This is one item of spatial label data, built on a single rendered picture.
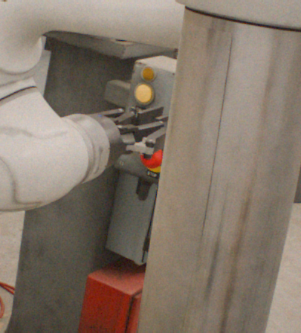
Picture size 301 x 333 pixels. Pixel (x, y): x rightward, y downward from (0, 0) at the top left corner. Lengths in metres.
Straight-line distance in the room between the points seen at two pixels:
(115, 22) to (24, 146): 0.20
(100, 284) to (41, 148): 0.83
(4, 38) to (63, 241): 0.91
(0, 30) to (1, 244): 2.32
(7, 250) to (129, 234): 1.49
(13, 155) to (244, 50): 0.47
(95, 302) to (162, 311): 1.20
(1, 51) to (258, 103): 0.50
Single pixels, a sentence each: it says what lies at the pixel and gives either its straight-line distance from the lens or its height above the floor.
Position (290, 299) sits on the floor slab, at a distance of 3.34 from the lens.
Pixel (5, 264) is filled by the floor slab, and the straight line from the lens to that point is 3.15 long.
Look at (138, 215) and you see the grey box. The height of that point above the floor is 0.77.
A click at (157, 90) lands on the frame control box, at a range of 1.47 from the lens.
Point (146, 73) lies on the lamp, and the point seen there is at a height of 1.10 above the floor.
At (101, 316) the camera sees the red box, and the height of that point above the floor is 0.54.
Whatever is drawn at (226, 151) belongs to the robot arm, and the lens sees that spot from 0.58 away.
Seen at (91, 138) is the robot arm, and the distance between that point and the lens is 1.10.
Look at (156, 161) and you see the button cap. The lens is 1.46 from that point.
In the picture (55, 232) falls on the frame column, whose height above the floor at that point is 0.67.
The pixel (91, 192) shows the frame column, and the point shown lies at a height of 0.79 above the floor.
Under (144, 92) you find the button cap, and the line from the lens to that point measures 1.47.
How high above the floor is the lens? 1.44
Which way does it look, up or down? 19 degrees down
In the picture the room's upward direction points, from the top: 12 degrees clockwise
